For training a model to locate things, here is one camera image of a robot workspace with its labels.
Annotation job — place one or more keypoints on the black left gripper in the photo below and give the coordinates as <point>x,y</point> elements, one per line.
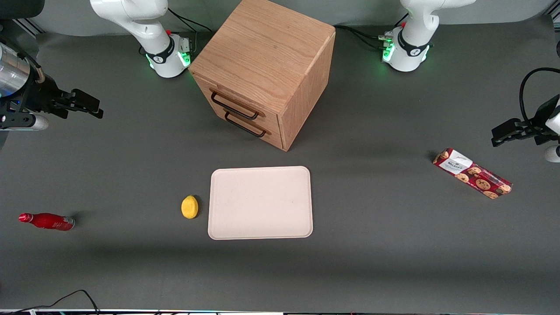
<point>537,118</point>

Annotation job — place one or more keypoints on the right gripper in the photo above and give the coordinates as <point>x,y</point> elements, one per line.
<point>31,99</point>

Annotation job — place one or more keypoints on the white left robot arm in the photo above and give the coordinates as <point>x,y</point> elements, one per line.
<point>411,48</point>

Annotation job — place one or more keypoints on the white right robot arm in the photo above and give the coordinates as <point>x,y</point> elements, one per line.
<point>153,26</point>

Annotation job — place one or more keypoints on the wooden drawer cabinet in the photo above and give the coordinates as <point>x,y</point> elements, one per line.
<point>262,43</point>

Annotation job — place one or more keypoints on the red cookie box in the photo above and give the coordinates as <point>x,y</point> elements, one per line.
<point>474,174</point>

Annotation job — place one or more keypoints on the red bottle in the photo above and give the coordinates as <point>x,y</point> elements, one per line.
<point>50,221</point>

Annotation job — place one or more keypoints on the yellow lemon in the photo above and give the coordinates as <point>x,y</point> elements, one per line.
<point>189,207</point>

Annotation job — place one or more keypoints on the beige plastic tray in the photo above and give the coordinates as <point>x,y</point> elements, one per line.
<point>260,202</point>

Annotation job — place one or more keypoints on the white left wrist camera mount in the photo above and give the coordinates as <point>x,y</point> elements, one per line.
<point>553,154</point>

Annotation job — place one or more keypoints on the aluminium frame rail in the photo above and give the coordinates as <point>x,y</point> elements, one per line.
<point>30,27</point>

